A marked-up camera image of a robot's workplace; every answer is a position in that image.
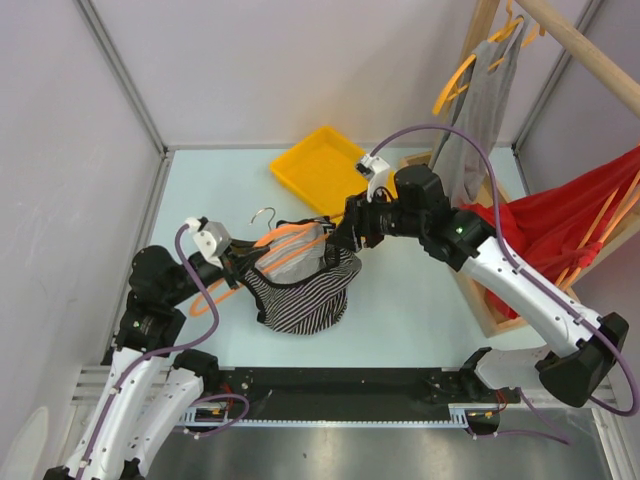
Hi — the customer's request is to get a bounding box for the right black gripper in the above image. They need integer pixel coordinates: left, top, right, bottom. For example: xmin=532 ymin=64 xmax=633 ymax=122
xmin=326 ymin=186 xmax=425 ymax=254

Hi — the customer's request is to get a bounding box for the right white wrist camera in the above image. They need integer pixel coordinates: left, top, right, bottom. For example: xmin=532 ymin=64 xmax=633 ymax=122
xmin=355 ymin=154 xmax=391 ymax=203

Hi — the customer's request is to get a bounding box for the wooden clothes rack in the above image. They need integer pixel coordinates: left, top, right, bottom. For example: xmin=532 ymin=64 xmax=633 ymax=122
xmin=398 ymin=0 xmax=640 ymax=339

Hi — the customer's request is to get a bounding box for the yellow plastic tray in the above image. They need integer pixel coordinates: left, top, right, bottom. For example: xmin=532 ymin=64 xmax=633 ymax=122
xmin=269 ymin=126 xmax=367 ymax=215

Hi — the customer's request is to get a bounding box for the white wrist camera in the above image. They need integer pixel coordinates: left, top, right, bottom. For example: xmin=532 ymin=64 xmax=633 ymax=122
xmin=355 ymin=154 xmax=391 ymax=203
xmin=185 ymin=217 xmax=232 ymax=268

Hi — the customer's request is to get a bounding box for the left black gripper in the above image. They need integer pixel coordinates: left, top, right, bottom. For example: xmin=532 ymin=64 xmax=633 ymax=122
xmin=166 ymin=236 xmax=269 ymax=304

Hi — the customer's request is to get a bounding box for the red tank top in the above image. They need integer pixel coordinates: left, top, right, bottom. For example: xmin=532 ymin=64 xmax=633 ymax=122
xmin=459 ymin=144 xmax=640 ymax=321

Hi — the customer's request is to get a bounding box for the purple cable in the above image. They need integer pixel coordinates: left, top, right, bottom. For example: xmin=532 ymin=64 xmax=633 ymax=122
xmin=72 ymin=222 xmax=250 ymax=480
xmin=369 ymin=123 xmax=640 ymax=444

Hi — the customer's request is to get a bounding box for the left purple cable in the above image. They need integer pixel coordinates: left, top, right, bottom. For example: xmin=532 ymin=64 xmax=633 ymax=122
xmin=72 ymin=222 xmax=250 ymax=480

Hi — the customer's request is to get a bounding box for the orange hanger with grey top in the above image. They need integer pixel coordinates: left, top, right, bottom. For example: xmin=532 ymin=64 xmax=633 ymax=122
xmin=432 ymin=1 xmax=524 ymax=116

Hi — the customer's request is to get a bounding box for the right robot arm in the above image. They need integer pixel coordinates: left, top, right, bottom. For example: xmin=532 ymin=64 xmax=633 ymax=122
xmin=330 ymin=158 xmax=629 ymax=407

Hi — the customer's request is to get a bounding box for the orange hanger with red top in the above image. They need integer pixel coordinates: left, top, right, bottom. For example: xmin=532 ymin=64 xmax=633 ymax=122
xmin=554 ymin=169 xmax=640 ymax=291

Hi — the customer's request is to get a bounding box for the white cable duct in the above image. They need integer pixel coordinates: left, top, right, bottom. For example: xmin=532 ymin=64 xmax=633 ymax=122
xmin=174 ymin=405 xmax=500 ymax=436

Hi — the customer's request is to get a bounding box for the grey tank top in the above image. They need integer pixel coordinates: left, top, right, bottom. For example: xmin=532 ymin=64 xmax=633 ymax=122
xmin=429 ymin=16 xmax=528 ymax=207

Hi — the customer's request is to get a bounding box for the striped tank top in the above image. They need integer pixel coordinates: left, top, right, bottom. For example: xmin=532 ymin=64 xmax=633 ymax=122
xmin=241 ymin=218 xmax=362 ymax=335

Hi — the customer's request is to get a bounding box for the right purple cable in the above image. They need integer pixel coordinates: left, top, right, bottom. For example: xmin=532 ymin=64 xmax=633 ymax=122
xmin=369 ymin=123 xmax=640 ymax=444

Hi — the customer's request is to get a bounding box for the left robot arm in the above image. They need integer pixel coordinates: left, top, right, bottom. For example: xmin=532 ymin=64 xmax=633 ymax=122
xmin=45 ymin=240 xmax=267 ymax=479

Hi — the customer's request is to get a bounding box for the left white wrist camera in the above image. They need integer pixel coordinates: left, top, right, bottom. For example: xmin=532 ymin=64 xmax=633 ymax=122
xmin=185 ymin=217 xmax=232 ymax=268

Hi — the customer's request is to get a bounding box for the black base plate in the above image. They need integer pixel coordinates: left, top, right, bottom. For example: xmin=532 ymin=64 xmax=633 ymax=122
xmin=204 ymin=367 xmax=520 ymax=419

